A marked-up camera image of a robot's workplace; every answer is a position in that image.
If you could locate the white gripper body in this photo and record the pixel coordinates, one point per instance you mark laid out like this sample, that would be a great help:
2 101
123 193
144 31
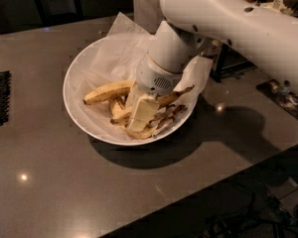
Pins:
153 77

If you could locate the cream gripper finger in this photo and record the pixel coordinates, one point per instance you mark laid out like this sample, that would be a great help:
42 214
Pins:
143 107

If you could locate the yellow banana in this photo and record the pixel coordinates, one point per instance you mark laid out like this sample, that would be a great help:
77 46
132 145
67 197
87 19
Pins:
105 92
120 113

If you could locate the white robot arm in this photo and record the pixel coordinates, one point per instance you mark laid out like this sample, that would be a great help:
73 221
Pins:
267 39

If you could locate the bottom spotted banana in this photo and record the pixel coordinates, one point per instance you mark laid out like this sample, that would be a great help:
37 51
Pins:
152 129

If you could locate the small spotted banana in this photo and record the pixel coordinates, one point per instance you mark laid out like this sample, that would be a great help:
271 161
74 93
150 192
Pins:
168 112

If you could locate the white bowl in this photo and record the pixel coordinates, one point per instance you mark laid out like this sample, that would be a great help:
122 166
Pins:
86 123

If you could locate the white paper liner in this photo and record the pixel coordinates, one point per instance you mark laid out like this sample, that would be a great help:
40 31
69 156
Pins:
119 53

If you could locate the black chair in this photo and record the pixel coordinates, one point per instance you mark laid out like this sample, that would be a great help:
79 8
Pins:
57 12

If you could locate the black wire condiment rack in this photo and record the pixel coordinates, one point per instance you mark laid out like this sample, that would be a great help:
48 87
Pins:
229 64

